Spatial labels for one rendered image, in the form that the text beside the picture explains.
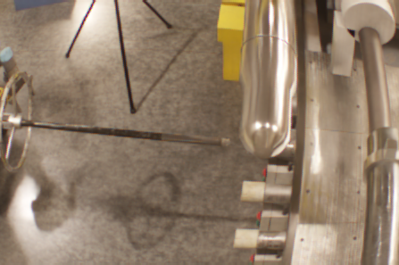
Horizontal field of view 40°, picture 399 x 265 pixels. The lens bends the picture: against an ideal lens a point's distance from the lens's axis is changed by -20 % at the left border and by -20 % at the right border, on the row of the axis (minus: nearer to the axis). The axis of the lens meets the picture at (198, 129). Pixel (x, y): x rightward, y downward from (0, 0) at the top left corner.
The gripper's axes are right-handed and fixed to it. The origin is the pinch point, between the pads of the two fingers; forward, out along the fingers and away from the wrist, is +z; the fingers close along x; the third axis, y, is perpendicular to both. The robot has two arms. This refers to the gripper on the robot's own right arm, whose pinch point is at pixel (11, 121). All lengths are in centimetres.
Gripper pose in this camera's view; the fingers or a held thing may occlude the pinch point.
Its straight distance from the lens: 226.6
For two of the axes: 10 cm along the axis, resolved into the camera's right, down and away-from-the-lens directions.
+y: -0.3, 8.8, 4.8
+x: -1.3, 4.7, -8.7
